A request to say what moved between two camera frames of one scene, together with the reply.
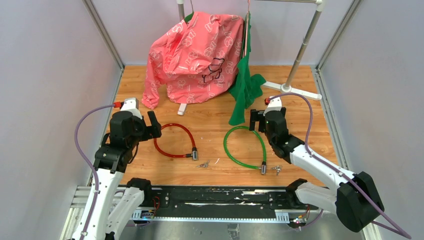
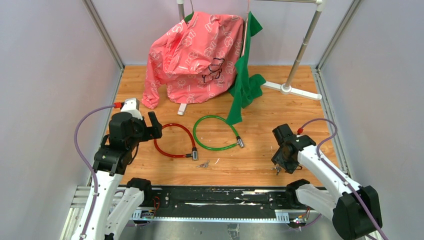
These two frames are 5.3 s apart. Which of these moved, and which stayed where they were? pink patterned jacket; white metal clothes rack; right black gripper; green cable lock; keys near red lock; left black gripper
Moved: right black gripper; green cable lock
Stayed: white metal clothes rack; keys near red lock; pink patterned jacket; left black gripper
